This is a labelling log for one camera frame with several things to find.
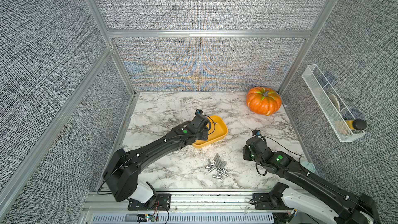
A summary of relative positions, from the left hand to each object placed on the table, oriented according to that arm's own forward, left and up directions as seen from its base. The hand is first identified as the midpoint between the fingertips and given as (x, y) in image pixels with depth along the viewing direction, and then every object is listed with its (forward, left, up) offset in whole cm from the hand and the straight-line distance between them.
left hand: (208, 129), depth 82 cm
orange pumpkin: (+21, -38, -3) cm, 43 cm away
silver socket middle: (-14, -7, -15) cm, 21 cm away
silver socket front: (-20, -4, -13) cm, 25 cm away
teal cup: (-20, -48, -4) cm, 52 cm away
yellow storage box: (+9, -8, -15) cm, 19 cm away
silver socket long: (-10, -5, -15) cm, 18 cm away
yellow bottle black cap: (-12, -58, +20) cm, 62 cm away
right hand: (-8, -19, -4) cm, 21 cm away
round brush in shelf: (+1, -57, +19) cm, 60 cm away
